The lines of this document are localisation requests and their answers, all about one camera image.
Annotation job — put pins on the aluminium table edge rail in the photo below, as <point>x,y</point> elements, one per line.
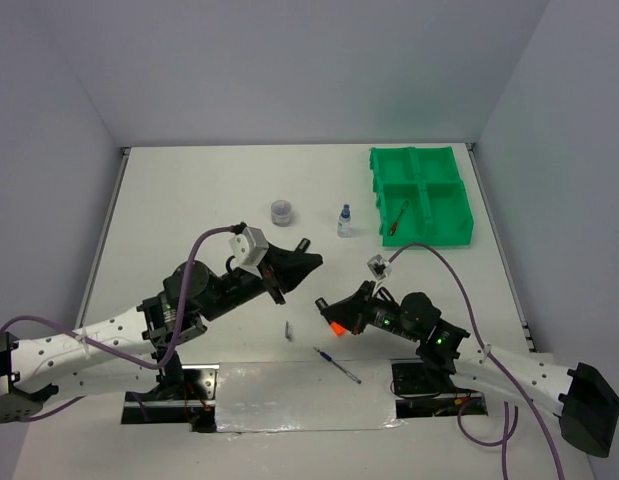
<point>93,272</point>

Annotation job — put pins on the red gel pen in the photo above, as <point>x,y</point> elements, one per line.
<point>394,226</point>

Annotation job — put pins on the blue highlighter marker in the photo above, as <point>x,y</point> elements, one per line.
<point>303,246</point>

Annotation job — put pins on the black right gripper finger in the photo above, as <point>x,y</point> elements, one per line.
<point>354,303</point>
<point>346,318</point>

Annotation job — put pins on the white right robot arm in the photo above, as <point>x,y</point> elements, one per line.
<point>584,403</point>

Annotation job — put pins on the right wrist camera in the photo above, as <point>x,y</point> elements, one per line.
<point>380,269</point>

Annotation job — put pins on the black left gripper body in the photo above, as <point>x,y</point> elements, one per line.
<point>274,277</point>

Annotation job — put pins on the clear paper clip jar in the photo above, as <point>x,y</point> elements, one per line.
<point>281,212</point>

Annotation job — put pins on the silver foil sheet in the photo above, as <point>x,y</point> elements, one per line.
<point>304,396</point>

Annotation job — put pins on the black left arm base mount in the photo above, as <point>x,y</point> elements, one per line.
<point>191,404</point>

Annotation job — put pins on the small clear spray bottle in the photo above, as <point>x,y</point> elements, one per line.
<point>343,225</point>

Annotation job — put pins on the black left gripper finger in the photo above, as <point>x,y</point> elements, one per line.
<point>295,271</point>
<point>278,256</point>

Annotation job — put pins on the orange highlighter marker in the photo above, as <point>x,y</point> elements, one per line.
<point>322,306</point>

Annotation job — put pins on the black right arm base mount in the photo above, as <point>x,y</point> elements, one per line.
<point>418,396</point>

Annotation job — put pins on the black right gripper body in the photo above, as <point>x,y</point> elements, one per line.
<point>381,313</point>

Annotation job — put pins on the blue gel pen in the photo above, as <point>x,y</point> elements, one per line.
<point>340,367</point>

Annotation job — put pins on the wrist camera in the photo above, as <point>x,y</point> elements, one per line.
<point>249,249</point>
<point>380,269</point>

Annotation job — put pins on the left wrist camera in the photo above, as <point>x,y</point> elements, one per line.
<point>249,249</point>

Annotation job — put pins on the green four-compartment bin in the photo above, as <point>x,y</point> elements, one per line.
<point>439,213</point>

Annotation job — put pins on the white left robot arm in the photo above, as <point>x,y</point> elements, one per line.
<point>136,350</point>

